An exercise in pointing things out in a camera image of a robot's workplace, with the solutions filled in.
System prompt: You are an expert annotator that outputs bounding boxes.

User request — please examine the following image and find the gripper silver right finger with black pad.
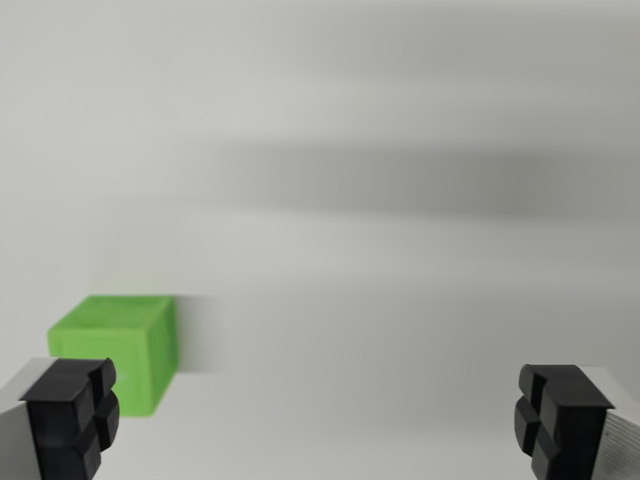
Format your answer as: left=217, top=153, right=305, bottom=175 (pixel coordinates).
left=512, top=363, right=640, bottom=480

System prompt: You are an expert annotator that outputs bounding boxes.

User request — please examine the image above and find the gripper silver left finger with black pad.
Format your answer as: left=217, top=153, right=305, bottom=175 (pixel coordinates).
left=0, top=356, right=122, bottom=480

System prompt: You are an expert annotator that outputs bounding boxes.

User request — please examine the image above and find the green rubber toy cube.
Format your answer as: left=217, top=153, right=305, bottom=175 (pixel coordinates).
left=47, top=294, right=181, bottom=418

